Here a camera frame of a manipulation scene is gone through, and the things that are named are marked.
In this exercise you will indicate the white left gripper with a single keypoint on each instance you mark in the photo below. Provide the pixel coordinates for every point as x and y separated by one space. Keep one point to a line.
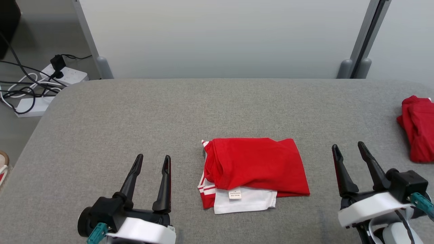
145 232

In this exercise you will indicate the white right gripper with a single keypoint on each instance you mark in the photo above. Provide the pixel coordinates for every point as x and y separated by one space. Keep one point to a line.
373 206

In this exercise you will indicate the red shorts with white stripe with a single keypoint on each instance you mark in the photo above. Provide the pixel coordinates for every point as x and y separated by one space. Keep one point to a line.
420 128

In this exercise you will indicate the red white basketball jersey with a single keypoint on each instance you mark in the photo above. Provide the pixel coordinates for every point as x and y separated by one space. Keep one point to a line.
257 162

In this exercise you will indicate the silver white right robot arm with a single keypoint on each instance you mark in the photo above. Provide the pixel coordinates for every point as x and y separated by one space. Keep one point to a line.
393 235

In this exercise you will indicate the white power strip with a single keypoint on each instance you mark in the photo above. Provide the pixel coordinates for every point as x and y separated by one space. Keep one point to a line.
74 75
40 105

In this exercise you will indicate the black plug adapter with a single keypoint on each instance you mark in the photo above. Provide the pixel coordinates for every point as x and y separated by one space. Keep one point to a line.
57 62

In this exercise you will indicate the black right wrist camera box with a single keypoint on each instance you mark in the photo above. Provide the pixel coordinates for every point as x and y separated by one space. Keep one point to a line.
407 184

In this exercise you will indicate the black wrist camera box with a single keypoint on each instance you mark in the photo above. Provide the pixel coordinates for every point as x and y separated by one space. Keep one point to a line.
407 184
108 211

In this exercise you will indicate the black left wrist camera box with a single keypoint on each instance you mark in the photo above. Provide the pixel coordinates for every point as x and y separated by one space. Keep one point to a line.
108 211

